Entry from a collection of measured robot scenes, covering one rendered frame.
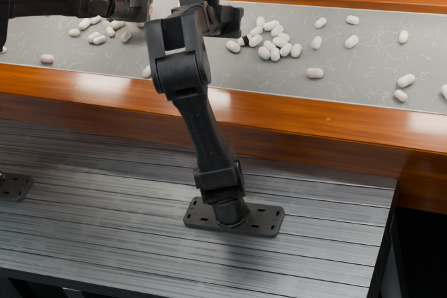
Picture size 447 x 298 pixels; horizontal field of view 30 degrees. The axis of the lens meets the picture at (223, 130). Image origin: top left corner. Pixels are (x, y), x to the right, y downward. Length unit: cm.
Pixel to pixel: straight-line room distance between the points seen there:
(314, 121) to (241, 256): 31
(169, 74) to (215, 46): 57
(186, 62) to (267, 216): 40
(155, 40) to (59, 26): 84
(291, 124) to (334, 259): 29
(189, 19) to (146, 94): 48
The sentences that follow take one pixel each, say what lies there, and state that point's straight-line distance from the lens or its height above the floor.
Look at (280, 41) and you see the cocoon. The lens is 187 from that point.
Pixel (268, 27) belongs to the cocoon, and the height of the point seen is 76.
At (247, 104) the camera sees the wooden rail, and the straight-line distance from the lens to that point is 173.
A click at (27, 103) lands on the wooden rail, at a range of 201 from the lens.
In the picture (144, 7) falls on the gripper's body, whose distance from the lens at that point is 199.
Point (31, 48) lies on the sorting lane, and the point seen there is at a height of 74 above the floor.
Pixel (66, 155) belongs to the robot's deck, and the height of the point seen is 67.
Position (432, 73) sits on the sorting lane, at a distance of 175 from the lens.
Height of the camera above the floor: 193
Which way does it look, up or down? 43 degrees down
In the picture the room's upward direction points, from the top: 19 degrees counter-clockwise
